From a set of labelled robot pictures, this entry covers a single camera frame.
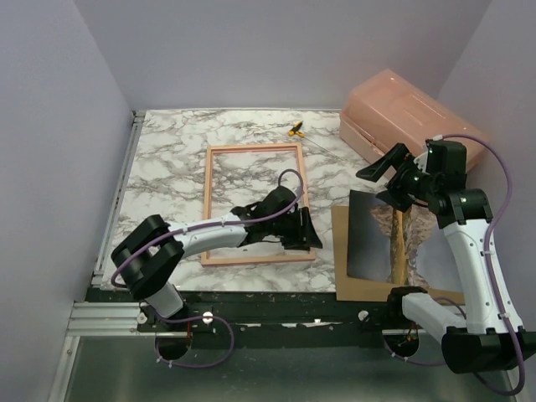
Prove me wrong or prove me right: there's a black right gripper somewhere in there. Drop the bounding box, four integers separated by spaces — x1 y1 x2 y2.
358 142 439 212

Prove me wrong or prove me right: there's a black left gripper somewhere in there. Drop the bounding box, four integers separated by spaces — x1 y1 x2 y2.
267 208 322 252

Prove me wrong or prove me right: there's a landscape photo print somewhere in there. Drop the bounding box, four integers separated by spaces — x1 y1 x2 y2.
347 190 461 292

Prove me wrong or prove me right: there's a pink wooden picture frame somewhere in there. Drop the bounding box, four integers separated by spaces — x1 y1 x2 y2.
200 142 317 268

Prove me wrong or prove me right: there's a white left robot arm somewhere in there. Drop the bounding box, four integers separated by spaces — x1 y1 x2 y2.
111 185 322 331

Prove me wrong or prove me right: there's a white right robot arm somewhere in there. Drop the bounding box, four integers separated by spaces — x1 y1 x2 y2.
356 135 535 374

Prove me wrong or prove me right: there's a pink translucent plastic box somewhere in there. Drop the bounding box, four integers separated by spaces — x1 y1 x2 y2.
339 70 489 163

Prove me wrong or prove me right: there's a brown frame backing board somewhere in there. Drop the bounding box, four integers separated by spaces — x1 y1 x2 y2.
331 206 464 303

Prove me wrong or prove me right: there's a yellow black T-handle hex key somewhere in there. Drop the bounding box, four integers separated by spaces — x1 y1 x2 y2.
288 121 328 152

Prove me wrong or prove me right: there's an aluminium extrusion frame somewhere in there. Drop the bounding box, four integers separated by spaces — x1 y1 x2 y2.
45 109 160 402

